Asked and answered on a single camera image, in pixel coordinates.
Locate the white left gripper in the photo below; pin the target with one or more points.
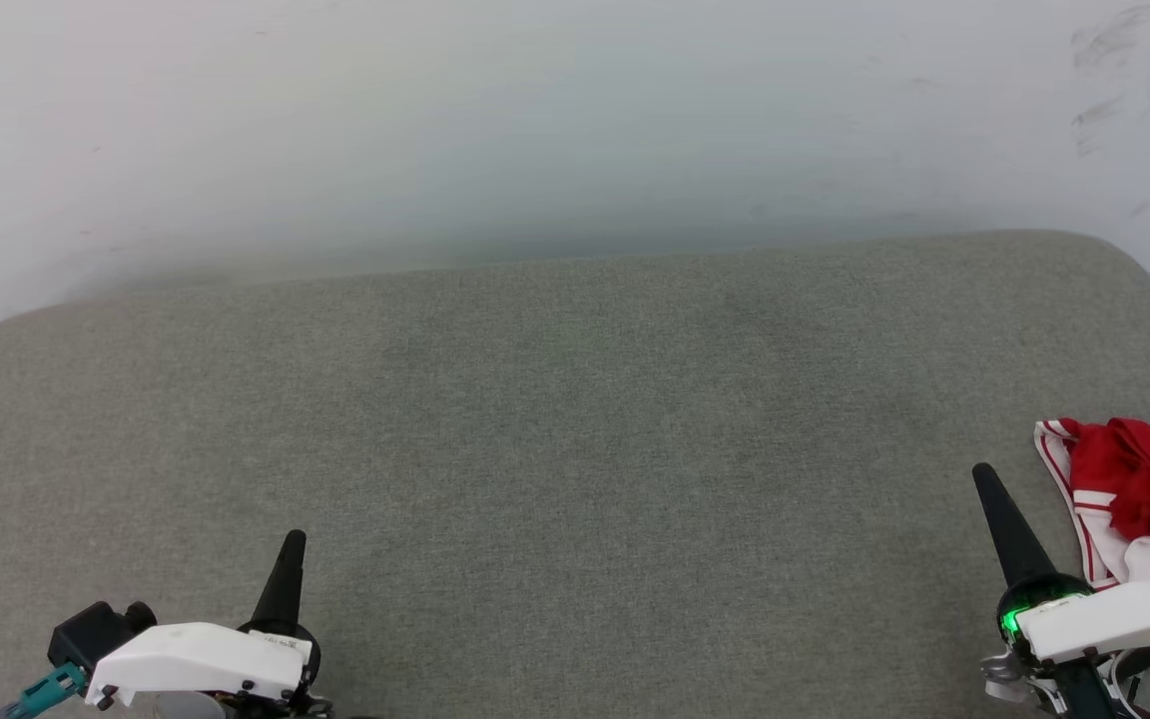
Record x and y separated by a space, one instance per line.
196 659

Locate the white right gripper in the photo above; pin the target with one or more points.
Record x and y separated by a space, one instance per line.
1124 614

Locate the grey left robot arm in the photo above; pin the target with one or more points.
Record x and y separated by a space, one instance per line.
236 707

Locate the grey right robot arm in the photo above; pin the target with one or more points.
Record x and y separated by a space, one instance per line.
1074 689

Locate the grey fabric sofa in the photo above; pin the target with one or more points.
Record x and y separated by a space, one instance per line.
535 449

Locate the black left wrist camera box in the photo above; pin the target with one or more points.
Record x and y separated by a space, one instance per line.
91 631

